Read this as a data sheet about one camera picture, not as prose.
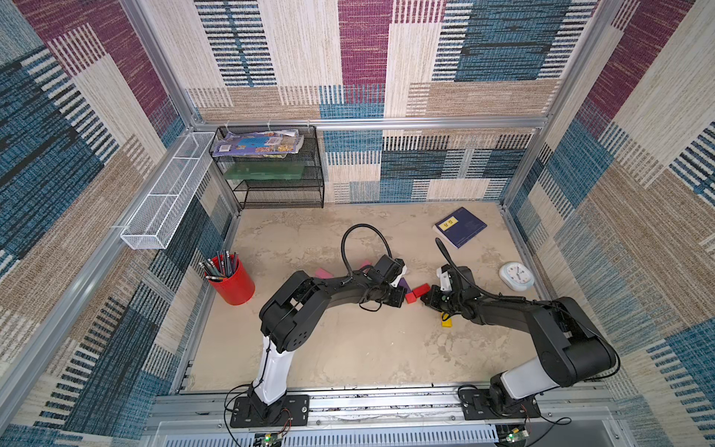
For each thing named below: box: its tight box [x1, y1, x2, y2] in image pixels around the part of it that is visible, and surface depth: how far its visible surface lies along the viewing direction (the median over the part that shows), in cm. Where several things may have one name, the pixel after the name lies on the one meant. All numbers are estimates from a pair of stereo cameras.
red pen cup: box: [204, 253, 256, 307], surface depth 89 cm
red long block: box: [412, 283, 432, 298], surface depth 96 cm
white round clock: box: [499, 261, 536, 293], surface depth 98 cm
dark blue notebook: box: [431, 206, 488, 249], surface depth 114 cm
